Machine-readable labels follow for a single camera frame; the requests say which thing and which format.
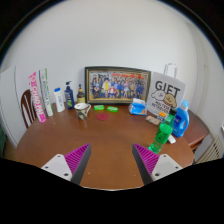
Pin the blue detergent bottle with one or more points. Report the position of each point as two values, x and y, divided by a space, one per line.
181 121

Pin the colourful puzzle cube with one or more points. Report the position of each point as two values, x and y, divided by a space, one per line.
162 116

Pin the green plastic drink bottle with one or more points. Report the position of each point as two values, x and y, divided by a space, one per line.
162 133

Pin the framed group picture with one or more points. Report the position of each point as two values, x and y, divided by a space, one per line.
116 85

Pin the white printed paper bag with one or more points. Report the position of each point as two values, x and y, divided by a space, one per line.
165 91

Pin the dark blue pump bottle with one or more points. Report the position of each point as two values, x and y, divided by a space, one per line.
69 98

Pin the brown wooden chair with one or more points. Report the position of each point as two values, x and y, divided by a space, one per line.
27 108

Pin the white radiator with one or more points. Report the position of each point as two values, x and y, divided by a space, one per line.
213 151

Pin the long pink printed box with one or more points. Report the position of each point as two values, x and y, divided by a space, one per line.
36 96

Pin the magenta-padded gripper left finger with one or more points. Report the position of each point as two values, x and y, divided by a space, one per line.
60 165

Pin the white bottle with blue cap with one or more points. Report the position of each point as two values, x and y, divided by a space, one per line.
59 101

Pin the dark amber pump bottle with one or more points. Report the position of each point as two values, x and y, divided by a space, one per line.
81 96

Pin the white remote control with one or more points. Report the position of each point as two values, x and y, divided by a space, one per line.
172 139

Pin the long green white box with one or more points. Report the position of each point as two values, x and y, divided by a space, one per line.
46 95

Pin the blue tissue pack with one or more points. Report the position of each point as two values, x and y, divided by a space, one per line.
138 108

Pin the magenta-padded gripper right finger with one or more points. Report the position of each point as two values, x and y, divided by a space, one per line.
164 165

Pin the small patterned snack pack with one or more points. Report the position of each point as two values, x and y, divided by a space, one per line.
152 120

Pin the flat round red coaster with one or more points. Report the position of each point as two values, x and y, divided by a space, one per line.
102 116

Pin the patterned ceramic mug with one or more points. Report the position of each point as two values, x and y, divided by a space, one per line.
81 111

